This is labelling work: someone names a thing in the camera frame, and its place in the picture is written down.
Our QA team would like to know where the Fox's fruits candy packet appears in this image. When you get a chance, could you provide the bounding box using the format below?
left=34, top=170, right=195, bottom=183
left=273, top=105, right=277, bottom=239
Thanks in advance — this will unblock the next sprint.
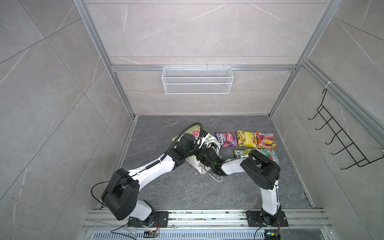
left=256, top=132, right=277, bottom=150

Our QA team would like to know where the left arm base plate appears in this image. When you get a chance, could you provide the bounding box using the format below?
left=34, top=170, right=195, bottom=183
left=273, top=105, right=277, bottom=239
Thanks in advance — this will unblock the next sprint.
left=128, top=211, right=169, bottom=228

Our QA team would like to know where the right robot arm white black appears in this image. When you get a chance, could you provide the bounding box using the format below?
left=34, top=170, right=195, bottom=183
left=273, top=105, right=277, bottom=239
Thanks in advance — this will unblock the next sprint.
left=200, top=148, right=281, bottom=226

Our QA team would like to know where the purple Fox's berries packet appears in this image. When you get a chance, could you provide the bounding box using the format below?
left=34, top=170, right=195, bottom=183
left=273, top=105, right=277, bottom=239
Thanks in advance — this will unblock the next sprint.
left=215, top=132, right=238, bottom=147

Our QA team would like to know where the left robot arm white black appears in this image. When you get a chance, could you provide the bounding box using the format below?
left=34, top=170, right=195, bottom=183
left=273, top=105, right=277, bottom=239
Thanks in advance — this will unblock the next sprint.
left=96, top=123, right=206, bottom=222

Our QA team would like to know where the aluminium rail frame front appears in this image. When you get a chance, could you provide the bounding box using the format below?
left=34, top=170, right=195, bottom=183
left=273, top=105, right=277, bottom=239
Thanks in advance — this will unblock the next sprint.
left=81, top=209, right=338, bottom=240

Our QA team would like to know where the white wire mesh basket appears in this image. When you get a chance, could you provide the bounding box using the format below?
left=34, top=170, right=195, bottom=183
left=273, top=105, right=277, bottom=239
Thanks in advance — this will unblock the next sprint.
left=162, top=67, right=234, bottom=95

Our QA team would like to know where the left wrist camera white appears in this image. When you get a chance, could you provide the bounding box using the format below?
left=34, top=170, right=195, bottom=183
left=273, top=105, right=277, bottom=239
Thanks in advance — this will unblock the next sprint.
left=197, top=129, right=211, bottom=146

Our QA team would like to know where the teal cherry mint packet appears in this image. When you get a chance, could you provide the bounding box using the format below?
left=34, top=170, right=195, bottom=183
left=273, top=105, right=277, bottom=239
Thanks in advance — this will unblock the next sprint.
left=258, top=149, right=279, bottom=165

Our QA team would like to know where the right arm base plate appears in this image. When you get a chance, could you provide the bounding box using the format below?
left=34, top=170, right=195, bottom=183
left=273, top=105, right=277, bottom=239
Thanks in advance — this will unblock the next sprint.
left=245, top=210, right=289, bottom=227

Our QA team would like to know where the black wire hook rack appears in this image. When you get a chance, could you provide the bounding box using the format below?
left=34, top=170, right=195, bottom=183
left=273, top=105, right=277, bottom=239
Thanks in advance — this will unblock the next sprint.
left=308, top=89, right=384, bottom=170

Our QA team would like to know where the white paper gift bag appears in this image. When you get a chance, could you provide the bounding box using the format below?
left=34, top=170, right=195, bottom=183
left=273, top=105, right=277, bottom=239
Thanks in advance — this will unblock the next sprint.
left=172, top=123, right=226, bottom=177

